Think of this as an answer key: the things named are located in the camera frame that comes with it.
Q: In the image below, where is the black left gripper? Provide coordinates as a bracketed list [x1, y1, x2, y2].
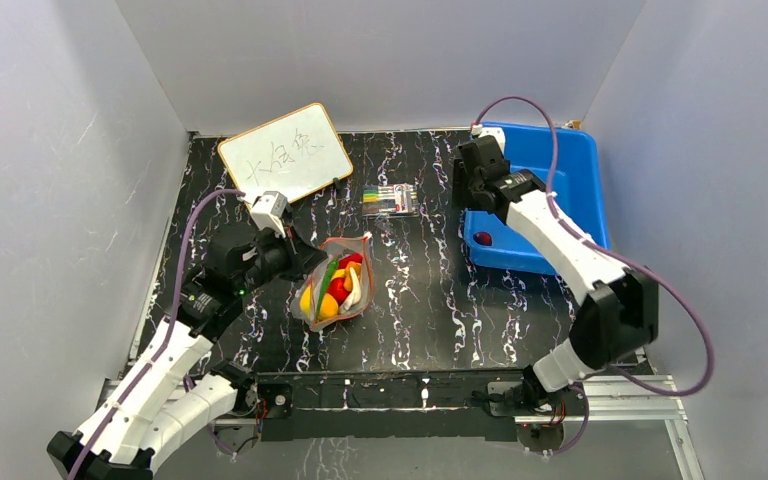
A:
[236, 222, 328, 296]

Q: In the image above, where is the green vegetable toy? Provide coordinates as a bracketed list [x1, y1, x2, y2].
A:
[315, 259, 338, 321]

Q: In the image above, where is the red strawberry toy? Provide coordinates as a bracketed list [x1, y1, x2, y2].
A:
[327, 277, 351, 305]

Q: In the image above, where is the clear zip top bag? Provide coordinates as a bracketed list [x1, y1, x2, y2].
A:
[290, 232, 374, 332]

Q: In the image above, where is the orange slice toy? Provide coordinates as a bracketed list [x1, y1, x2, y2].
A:
[344, 261, 362, 292]

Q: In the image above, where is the red chili pepper toy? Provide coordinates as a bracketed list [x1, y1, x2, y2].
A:
[338, 252, 363, 269]

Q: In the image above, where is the white garlic toy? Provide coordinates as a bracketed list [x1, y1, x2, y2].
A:
[340, 280, 362, 314]

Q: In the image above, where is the yellow banana toy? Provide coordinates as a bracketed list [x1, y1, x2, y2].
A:
[299, 285, 315, 319]

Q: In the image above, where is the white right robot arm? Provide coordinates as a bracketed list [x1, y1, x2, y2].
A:
[453, 136, 659, 414]

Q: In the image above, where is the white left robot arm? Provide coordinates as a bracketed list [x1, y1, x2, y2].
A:
[47, 226, 327, 479]

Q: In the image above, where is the dark red plum toy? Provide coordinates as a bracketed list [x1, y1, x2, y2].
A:
[473, 231, 493, 247]

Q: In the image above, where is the blue plastic bin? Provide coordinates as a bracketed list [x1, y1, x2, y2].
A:
[462, 121, 612, 278]

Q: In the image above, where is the marker pen pack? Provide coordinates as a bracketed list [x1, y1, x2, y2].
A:
[361, 184, 419, 217]

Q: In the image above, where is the yellow orange fruit toy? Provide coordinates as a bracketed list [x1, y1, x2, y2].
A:
[318, 293, 340, 320]

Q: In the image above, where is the yellow framed whiteboard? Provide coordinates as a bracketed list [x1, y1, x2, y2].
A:
[217, 103, 354, 202]

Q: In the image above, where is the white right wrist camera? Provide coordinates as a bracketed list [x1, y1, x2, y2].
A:
[470, 124, 506, 153]

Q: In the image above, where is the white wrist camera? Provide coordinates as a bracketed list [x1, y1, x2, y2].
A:
[470, 124, 506, 153]
[249, 191, 292, 238]

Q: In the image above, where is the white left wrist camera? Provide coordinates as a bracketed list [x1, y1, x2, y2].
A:
[249, 191, 292, 238]

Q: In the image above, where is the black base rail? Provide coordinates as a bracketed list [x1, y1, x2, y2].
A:
[99, 367, 687, 445]

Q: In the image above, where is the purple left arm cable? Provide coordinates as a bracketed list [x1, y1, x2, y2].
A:
[62, 188, 253, 480]

